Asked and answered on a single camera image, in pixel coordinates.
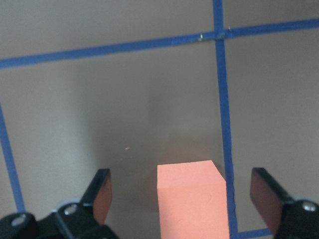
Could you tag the orange foam block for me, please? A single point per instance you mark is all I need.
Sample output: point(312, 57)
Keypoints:
point(192, 201)

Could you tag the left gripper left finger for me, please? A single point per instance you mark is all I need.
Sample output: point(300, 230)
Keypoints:
point(86, 219)

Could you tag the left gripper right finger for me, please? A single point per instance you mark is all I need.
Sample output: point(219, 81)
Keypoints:
point(285, 216)

